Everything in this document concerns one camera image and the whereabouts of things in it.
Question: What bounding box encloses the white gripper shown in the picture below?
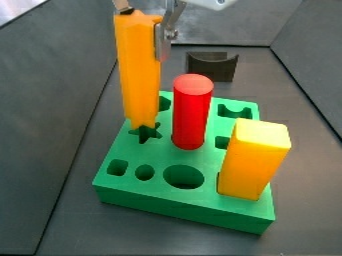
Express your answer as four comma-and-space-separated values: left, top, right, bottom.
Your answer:
113, 0, 238, 62

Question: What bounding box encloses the orange star-shaped prism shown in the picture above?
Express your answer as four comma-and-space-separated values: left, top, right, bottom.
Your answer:
114, 10, 162, 129

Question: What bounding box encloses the green shape sorter board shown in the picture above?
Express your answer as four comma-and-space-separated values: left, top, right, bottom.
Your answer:
93, 91, 276, 234

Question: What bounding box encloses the black concave block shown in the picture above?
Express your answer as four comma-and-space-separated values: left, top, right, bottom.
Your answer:
186, 52, 240, 82

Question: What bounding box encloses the red cylinder block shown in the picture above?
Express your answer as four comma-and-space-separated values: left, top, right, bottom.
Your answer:
172, 74, 214, 150

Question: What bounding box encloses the orange rectangular block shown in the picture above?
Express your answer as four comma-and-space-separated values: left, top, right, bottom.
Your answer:
217, 118, 292, 201

